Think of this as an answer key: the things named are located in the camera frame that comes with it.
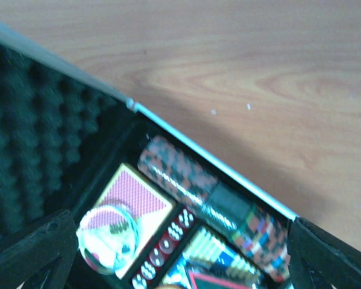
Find poker chips in case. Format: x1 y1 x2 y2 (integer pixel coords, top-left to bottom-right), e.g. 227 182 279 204
230 205 290 282

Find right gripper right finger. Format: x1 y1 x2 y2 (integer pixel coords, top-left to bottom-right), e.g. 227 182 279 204
287 217 361 288

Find small dark chip stack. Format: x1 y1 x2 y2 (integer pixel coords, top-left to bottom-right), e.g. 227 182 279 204
197 182 253 237

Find aluminium poker case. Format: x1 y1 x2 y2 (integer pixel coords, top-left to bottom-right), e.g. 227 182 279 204
0 14 361 289

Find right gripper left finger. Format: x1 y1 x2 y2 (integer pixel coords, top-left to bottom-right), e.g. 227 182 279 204
0 210 78 288

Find red playing card deck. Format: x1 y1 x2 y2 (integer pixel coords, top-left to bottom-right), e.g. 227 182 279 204
93 164 175 278

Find red dice row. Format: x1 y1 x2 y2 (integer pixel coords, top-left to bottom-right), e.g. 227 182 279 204
131 207 195 288

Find clear dealer puck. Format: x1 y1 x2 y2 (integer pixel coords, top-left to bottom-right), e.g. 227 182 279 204
76 204 140 275

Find black red triangle button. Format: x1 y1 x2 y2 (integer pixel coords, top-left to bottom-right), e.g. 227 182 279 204
187 270 249 289

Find blue gold card deck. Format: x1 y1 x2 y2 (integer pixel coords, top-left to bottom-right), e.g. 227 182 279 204
161 226 264 288

